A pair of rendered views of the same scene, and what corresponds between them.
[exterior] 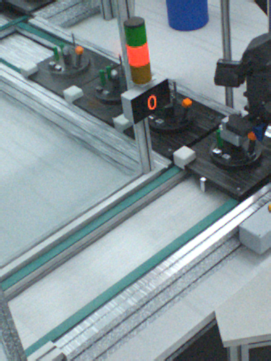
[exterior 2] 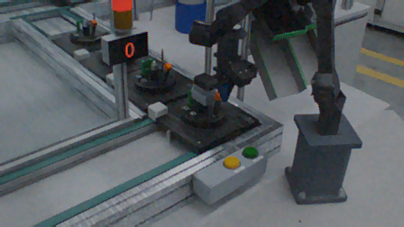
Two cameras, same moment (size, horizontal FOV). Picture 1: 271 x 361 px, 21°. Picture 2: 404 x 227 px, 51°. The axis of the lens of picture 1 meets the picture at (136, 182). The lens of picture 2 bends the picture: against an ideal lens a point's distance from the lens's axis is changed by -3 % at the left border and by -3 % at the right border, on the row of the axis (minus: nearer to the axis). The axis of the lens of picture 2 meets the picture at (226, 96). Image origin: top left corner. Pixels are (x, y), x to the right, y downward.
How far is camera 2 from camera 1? 0.70 m
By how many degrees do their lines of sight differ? 12
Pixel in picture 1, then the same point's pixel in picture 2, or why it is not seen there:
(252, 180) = (213, 137)
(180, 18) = (183, 23)
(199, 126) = (177, 90)
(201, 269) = (150, 212)
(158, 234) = (117, 174)
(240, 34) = not seen: hidden behind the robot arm
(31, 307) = not seen: outside the picture
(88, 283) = (34, 211)
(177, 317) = not seen: outside the picture
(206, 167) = (174, 121)
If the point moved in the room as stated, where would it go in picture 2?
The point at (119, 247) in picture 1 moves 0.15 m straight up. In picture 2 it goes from (78, 181) to (70, 133)
